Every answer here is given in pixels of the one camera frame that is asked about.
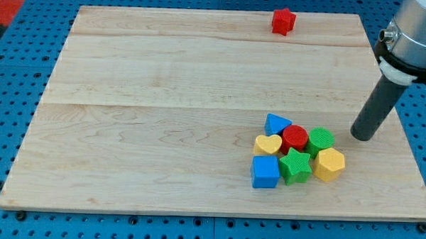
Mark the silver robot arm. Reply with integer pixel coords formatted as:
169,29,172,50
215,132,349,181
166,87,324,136
375,0,426,87

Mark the wooden board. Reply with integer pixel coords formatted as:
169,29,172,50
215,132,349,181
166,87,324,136
0,6,426,222

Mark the yellow heart block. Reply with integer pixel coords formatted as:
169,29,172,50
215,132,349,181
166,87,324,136
253,134,283,155

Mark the blue triangle block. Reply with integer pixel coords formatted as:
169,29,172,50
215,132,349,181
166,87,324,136
264,113,293,136

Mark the blue cube block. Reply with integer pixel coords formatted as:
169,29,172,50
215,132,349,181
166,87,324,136
250,155,280,189

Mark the red cylinder block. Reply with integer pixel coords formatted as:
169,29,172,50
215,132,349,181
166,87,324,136
280,125,308,154

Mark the green star block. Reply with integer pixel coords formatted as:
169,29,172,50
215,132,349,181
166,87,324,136
278,148,312,185

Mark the green cylinder block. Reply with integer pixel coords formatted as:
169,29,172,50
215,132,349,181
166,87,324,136
305,128,335,159

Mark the red star block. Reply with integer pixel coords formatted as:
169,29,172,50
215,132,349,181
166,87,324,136
271,8,297,36

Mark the yellow hexagon block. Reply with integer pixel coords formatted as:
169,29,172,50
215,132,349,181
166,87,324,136
312,148,346,182

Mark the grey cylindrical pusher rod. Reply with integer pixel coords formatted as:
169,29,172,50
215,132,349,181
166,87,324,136
350,75,408,141

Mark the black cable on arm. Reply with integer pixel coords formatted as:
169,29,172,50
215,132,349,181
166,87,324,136
372,38,426,89

